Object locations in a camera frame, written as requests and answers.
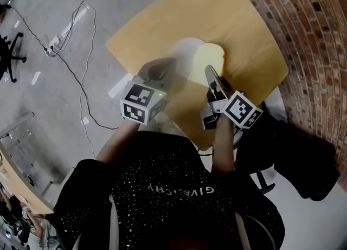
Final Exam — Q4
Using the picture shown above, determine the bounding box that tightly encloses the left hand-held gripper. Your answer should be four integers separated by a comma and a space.
120, 57, 177, 125

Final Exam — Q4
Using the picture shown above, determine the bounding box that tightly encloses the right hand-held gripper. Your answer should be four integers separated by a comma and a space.
200, 65, 264, 132

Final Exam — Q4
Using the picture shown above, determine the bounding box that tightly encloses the white round plate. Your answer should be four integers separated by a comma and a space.
170, 37, 206, 79

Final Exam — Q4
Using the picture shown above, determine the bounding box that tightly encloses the slice of white bread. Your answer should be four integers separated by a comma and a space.
188, 42, 228, 86

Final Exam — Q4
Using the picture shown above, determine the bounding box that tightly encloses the person's left forearm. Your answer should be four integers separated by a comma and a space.
95, 118, 142, 169

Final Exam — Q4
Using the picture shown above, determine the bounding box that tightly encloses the person's right forearm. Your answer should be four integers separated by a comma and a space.
210, 113, 236, 175

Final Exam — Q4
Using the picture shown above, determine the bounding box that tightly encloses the black chair with black bag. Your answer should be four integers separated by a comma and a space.
235, 120, 341, 203

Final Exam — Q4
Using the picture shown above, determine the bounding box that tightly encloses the white power strip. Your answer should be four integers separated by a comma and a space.
44, 35, 65, 57

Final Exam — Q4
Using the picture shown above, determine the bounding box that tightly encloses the person's black speckled shirt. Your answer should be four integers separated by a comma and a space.
53, 130, 286, 250

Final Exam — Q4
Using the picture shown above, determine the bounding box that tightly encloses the black office chair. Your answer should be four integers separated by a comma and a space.
0, 32, 28, 84

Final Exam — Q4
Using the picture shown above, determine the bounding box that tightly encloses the white floor cable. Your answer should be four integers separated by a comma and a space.
55, 0, 125, 160

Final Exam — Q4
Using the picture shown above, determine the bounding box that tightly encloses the black floor cable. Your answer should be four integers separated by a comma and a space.
5, 2, 120, 131

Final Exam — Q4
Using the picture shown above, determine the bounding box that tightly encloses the wooden desk with metal frame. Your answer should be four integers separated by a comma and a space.
0, 112, 55, 215

